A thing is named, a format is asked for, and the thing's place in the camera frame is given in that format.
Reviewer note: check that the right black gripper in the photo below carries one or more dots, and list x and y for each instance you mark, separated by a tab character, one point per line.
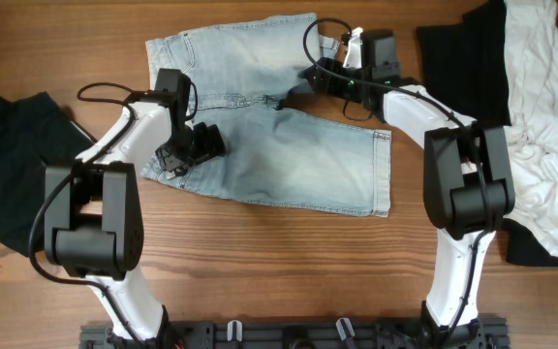
315	78

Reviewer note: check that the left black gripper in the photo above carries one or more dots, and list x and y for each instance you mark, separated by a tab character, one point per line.
211	142

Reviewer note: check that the light blue denim shorts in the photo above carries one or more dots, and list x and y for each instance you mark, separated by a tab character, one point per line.
276	156

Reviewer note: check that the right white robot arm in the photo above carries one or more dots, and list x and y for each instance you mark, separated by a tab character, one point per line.
467	181

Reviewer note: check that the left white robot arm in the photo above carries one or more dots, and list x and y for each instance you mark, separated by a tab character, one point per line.
89	230

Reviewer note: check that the black garment on right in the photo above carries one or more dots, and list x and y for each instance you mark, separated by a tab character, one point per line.
464	68

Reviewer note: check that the folded black garment on left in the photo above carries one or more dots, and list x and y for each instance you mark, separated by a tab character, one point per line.
34	133

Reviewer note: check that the white t-shirt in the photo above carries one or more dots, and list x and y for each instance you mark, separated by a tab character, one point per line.
531	61

